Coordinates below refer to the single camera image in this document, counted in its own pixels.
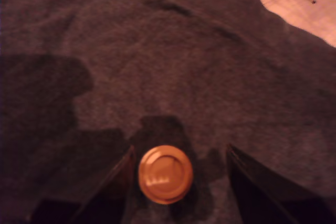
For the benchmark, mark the dark grey cloth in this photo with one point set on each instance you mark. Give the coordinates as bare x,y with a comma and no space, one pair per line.
183,64

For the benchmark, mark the orange coffee capsule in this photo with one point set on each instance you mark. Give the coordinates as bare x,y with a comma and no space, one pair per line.
165,174

